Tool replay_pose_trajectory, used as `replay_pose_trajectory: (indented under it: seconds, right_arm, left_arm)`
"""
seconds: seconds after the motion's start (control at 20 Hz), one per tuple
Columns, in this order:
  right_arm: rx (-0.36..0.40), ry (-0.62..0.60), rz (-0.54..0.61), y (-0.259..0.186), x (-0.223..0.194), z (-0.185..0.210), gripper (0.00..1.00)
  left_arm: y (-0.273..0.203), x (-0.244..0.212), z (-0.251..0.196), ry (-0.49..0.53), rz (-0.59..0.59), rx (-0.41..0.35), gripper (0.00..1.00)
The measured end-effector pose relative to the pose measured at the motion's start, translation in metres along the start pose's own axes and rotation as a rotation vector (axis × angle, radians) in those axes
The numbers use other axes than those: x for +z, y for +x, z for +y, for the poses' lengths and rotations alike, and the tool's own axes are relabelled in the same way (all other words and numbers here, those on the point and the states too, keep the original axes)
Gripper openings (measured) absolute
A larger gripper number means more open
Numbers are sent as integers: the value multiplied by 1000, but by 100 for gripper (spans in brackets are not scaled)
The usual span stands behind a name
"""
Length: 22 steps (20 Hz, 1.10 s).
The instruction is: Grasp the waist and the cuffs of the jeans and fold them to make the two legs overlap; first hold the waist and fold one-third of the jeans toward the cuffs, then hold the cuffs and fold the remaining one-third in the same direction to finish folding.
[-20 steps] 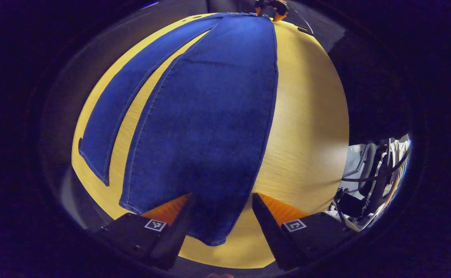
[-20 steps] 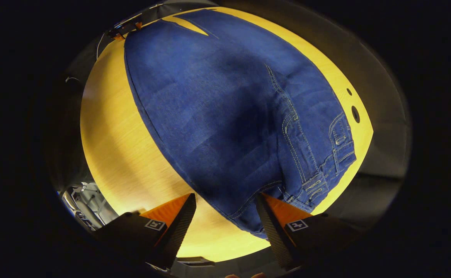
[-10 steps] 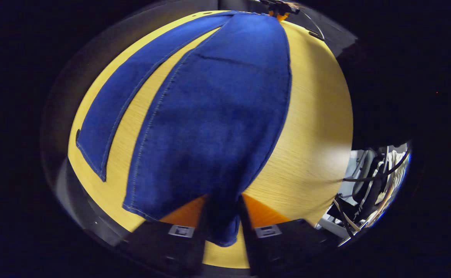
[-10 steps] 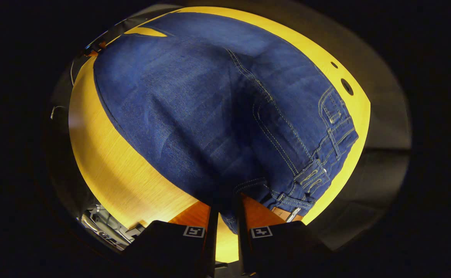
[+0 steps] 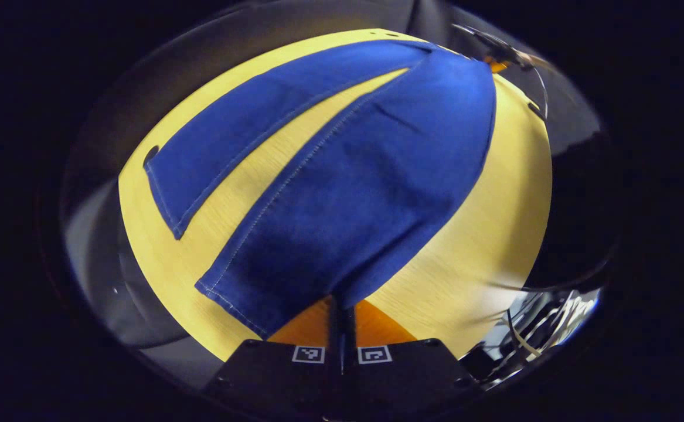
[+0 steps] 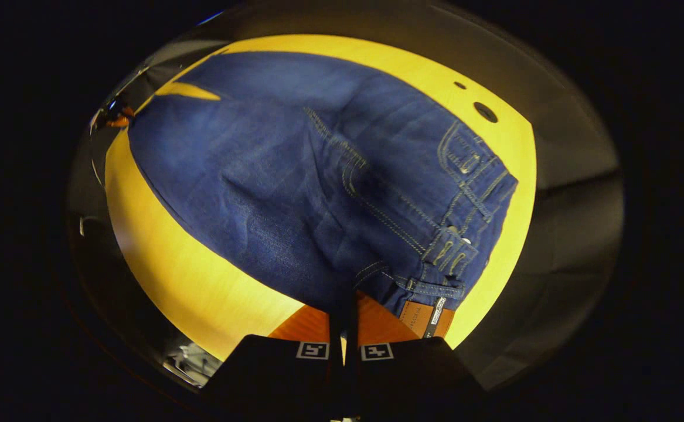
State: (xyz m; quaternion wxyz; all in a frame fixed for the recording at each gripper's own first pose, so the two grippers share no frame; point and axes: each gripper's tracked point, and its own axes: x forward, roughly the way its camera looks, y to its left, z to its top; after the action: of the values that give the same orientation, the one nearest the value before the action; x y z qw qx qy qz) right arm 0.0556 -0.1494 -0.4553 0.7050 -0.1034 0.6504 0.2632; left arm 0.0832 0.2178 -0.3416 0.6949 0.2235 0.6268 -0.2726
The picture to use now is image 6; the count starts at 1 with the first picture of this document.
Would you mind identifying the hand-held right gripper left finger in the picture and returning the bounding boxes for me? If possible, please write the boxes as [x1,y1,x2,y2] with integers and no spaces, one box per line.
[201,299,347,414]

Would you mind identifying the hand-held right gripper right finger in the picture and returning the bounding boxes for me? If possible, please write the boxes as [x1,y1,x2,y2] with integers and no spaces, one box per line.
[346,292,489,414]

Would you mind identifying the blue denim jeans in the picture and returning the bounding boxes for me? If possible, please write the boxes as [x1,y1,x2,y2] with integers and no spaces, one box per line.
[127,51,520,340]

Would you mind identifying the round black table grommet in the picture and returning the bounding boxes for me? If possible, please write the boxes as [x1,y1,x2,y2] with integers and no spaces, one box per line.
[473,101,499,124]

